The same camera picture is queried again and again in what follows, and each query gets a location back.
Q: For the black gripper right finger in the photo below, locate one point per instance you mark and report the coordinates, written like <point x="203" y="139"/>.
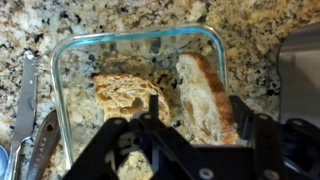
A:
<point x="265" y="146"/>

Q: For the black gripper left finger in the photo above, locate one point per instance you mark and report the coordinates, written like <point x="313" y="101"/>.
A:
<point x="100" y="150"/>

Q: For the crusty bread slice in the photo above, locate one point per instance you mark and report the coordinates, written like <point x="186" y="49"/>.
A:
<point x="203" y="100"/>

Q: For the brown multigrain bread slice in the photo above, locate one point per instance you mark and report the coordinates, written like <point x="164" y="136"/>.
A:
<point x="126" y="93"/>

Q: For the stainless steel two-slot toaster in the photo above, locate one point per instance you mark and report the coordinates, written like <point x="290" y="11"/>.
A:
<point x="300" y="80"/>

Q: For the clear glass rectangular dish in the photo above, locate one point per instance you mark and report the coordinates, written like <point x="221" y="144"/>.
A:
<point x="57" y="100"/>

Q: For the silver table knife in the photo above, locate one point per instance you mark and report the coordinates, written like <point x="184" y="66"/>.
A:
<point x="26" y="100"/>

